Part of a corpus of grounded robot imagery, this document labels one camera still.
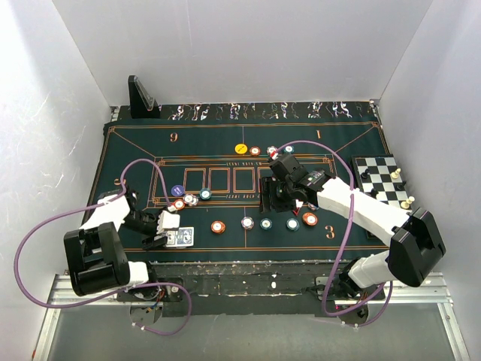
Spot blue playing card deck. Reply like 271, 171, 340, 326
165, 227, 195, 249

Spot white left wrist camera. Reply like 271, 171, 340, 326
157, 211, 180, 235

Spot orange chips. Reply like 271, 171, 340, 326
173, 199, 186, 211
250, 147, 261, 156
302, 212, 318, 226

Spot white chess piece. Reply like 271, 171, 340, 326
400, 196, 415, 210
390, 168, 401, 179

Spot yellow big blind button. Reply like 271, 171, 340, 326
234, 143, 249, 154

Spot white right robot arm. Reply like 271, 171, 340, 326
260, 151, 446, 299

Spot black chess piece left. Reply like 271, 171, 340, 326
360, 168, 370, 180

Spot black chess piece middle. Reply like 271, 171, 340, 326
369, 189, 379, 198

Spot green chips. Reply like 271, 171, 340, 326
283, 145, 294, 153
199, 188, 211, 200
286, 218, 300, 232

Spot black chess piece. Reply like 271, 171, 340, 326
395, 181, 407, 191
360, 168, 370, 180
369, 189, 379, 198

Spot orange poker chip stack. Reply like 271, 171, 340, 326
210, 220, 225, 234

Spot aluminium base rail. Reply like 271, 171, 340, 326
32, 273, 470, 360

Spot white chess piece upper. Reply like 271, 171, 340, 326
390, 168, 401, 179

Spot black white chessboard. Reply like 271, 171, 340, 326
351, 154, 413, 211

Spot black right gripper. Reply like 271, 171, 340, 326
258, 176, 297, 214

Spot black card shoe holder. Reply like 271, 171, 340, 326
128, 75, 160, 119

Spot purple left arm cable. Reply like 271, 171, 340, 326
14, 158, 192, 337

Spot dark green poker mat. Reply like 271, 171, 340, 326
90, 102, 391, 262

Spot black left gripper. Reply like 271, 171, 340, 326
120, 208, 169, 250

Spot white chess piece lower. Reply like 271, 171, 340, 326
400, 196, 415, 210

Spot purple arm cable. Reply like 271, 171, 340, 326
272, 140, 395, 329
14, 158, 192, 337

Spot black chess piece right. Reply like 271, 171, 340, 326
395, 181, 407, 191

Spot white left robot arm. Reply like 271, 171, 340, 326
64, 191, 160, 301

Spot purple small blind button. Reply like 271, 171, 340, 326
171, 184, 185, 197

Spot green poker chip stack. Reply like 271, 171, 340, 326
260, 218, 272, 230

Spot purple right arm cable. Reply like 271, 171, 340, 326
272, 140, 395, 329

